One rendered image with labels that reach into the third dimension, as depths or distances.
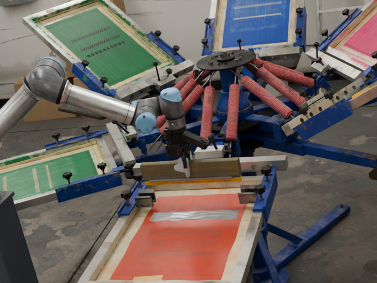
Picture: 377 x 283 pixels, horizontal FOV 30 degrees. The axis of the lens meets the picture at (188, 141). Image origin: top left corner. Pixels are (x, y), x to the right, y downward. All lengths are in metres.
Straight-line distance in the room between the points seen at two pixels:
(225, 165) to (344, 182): 2.33
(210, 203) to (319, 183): 2.20
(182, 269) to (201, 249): 0.13
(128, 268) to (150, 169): 0.46
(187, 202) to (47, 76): 0.81
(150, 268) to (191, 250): 0.16
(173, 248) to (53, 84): 0.74
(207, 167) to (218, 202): 0.19
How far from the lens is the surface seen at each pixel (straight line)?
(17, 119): 2.76
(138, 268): 2.57
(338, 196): 4.82
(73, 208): 5.34
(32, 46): 7.71
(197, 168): 2.78
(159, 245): 2.68
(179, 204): 2.93
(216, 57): 3.56
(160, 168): 2.83
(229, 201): 2.88
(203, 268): 2.49
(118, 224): 2.81
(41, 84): 2.56
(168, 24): 7.08
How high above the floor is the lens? 2.30
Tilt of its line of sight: 22 degrees down
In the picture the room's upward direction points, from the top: 11 degrees counter-clockwise
